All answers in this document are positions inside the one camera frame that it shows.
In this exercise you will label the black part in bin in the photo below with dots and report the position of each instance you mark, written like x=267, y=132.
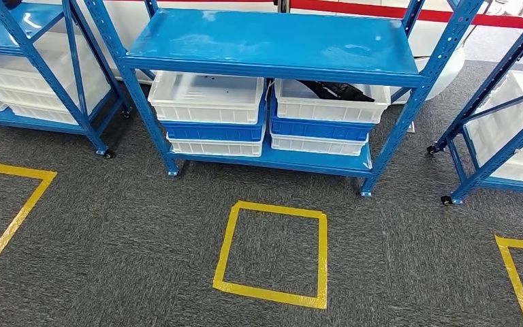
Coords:
x=338, y=90

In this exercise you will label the blue metal shelf rack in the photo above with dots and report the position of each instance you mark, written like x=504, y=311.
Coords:
x=0, y=27
x=266, y=40
x=496, y=76

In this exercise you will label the yellow floor tape square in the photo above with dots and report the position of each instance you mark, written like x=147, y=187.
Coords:
x=512, y=271
x=322, y=257

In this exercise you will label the white floor socket plate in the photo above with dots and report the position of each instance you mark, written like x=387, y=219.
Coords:
x=411, y=127

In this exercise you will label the red barrier belt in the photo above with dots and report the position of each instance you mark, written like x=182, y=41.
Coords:
x=379, y=10

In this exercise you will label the white car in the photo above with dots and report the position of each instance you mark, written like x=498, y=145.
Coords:
x=437, y=40

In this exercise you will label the white plastic bin stack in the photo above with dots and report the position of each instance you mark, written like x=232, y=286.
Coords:
x=514, y=126

